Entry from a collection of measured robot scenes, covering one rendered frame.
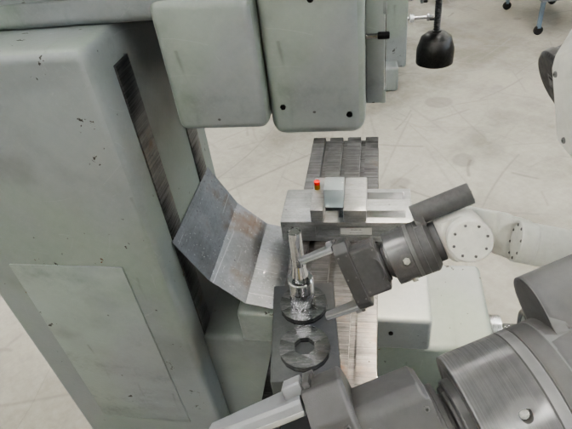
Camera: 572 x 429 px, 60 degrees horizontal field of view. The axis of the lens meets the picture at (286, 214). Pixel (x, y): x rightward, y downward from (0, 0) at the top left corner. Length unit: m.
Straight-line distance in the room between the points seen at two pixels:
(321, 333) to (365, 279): 0.15
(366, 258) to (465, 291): 0.77
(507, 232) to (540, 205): 2.22
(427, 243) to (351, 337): 0.45
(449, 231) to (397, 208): 0.62
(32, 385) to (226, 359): 1.23
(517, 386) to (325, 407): 0.10
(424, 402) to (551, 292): 0.09
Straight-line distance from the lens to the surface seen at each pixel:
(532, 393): 0.28
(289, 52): 0.96
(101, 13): 1.04
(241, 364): 1.55
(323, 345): 0.90
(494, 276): 2.61
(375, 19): 1.02
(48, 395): 2.50
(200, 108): 1.03
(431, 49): 1.04
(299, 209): 1.38
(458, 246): 0.77
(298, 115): 1.01
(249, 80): 0.97
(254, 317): 1.34
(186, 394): 1.62
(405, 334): 1.33
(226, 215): 1.44
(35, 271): 1.37
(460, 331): 1.45
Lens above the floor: 1.83
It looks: 39 degrees down
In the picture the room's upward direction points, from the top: 8 degrees counter-clockwise
